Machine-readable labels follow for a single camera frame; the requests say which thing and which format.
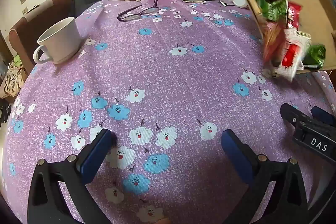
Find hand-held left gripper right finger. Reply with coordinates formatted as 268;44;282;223
221;129;309;224

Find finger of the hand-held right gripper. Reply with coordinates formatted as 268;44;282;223
280;103;306;126
311;106;336;126

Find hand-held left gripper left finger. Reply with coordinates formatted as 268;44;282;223
28;129;114;224

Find white and red sachet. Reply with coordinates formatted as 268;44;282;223
278;28;311;81

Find purple floral tablecloth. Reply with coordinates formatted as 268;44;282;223
3;0;334;224

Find beige bag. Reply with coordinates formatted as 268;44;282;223
0;55;28;104

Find white mug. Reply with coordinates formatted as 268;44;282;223
33;16;82;64

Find dark-framed eyeglasses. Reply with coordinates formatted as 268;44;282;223
117;4;166;22

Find brown chair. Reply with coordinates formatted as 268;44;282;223
9;0;74;75

